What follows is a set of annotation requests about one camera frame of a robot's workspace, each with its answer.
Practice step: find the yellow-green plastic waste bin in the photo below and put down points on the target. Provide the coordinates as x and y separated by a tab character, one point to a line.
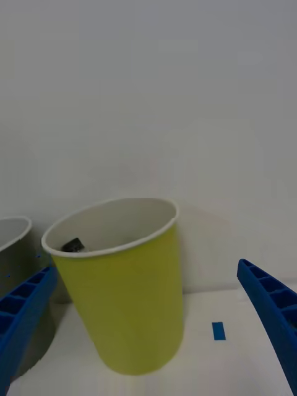
130	309

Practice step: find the grey plastic waste bin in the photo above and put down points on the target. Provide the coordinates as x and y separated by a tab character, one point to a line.
18	287

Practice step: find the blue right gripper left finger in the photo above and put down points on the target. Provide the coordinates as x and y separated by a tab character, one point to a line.
21	312

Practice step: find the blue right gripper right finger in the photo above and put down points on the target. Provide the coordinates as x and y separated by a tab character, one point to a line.
272	306

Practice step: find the green bottle with black cap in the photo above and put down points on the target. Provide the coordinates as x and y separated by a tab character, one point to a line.
73	245

